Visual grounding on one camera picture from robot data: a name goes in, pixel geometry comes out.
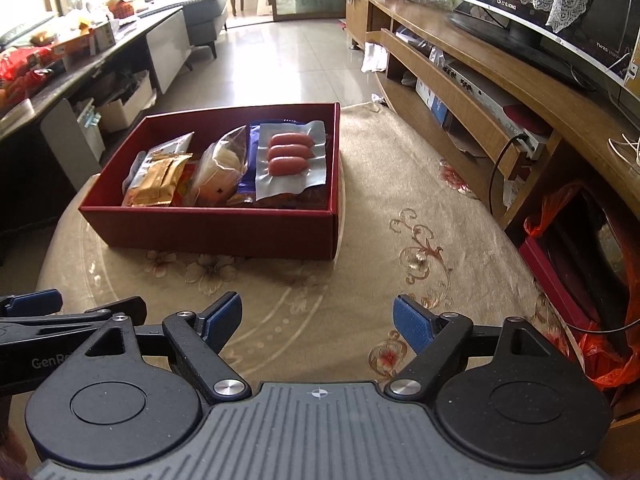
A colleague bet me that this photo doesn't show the red cardboard box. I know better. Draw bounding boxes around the red cardboard box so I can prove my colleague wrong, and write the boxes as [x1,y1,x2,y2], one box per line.
[78,102,348,261]

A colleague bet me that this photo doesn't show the red storage bin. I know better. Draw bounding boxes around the red storage bin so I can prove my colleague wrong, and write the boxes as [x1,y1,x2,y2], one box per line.
[517,237,601,331]

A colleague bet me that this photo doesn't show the vacuum sausage pack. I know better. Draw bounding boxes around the vacuum sausage pack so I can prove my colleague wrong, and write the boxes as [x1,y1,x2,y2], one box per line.
[254,120,330,197]

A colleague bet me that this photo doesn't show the wooden TV stand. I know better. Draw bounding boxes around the wooden TV stand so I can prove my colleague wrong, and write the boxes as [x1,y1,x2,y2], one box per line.
[345,0,640,480]

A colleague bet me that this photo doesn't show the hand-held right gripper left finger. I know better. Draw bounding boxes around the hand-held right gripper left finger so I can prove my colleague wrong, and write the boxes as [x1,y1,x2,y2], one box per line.
[75,291,252,404]

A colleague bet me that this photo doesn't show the white and blue box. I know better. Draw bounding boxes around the white and blue box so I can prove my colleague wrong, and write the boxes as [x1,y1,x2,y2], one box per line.
[415,77,451,126]

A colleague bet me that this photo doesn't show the red plastic bags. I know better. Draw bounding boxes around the red plastic bags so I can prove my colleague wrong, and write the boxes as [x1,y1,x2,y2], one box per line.
[0,45,56,96]

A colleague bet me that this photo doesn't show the grey spicy strip packet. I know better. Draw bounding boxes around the grey spicy strip packet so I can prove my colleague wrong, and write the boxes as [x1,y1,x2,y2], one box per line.
[121,131,196,193]

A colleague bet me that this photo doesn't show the white power strip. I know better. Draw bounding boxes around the white power strip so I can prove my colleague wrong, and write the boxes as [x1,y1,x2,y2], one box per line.
[510,130,553,161]

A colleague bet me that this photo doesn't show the grey sofa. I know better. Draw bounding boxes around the grey sofa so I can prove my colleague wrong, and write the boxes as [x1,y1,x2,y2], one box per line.
[185,0,228,58]

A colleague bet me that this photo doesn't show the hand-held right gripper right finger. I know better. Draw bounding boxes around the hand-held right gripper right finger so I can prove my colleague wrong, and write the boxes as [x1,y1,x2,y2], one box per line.
[384,295,586,402]

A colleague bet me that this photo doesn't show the white cable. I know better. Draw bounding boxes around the white cable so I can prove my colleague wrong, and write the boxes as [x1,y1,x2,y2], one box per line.
[607,135,640,171]

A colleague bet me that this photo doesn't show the purple wafer biscuit packet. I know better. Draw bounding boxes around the purple wafer biscuit packet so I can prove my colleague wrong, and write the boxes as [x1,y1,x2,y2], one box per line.
[236,120,306,198]

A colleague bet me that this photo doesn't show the small white carton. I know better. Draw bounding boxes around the small white carton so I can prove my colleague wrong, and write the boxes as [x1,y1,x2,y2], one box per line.
[95,20,118,51]

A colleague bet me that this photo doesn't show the black power cable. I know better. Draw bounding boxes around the black power cable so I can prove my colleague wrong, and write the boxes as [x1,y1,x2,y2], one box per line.
[489,132,526,211]

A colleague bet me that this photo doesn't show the white box with blue clip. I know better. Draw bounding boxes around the white box with blue clip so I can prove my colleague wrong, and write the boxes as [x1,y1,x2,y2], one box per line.
[75,97,108,161]

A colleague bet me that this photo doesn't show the open cardboard box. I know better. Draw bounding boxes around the open cardboard box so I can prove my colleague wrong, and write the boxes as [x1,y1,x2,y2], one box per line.
[97,75,156,133]

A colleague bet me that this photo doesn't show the white paper bag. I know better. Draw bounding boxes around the white paper bag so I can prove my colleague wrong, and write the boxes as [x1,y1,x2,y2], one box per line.
[362,42,390,73]

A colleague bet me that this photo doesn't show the orange plastic bag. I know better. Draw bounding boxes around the orange plastic bag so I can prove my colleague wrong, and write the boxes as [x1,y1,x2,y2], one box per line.
[522,182,640,388]

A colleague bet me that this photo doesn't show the clear white pastry packet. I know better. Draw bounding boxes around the clear white pastry packet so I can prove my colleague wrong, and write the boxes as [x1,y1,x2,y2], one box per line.
[190,125,251,207]

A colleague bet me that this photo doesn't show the orange flat box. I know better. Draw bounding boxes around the orange flat box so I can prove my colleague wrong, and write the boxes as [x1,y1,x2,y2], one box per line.
[50,27,98,58]

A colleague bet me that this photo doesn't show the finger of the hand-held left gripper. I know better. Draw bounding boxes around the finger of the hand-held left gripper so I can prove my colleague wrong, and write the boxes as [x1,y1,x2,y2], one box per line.
[84,296,147,326]
[0,289,64,317]

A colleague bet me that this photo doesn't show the curved black television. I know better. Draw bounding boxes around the curved black television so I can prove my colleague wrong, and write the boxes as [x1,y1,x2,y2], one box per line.
[432,0,640,106]

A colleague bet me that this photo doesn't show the dark long side table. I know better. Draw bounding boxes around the dark long side table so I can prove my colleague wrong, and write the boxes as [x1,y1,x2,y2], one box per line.
[0,7,193,263]

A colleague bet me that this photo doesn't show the gold foil snack packet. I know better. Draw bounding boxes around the gold foil snack packet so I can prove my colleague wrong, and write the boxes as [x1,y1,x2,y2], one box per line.
[121,152,194,208]

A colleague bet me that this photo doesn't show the red snack packet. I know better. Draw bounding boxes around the red snack packet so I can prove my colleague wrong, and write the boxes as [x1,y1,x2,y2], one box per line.
[172,162,201,207]

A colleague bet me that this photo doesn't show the silver media player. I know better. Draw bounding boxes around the silver media player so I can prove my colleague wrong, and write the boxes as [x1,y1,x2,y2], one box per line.
[440,60,531,133]

